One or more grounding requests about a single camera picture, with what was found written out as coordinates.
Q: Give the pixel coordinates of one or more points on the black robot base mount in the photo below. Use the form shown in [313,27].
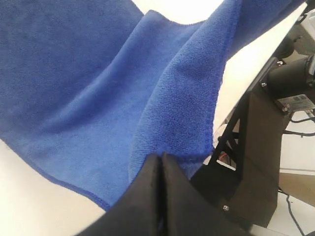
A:
[242,178]

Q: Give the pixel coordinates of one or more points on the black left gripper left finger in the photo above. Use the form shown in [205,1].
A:
[136,213]

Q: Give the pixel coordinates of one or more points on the blue microfibre towel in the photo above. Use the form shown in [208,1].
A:
[89,88]

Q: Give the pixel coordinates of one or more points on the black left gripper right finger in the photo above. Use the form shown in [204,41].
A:
[186,212]

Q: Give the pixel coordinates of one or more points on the black base motor cylinder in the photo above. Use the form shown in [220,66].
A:
[297,75]

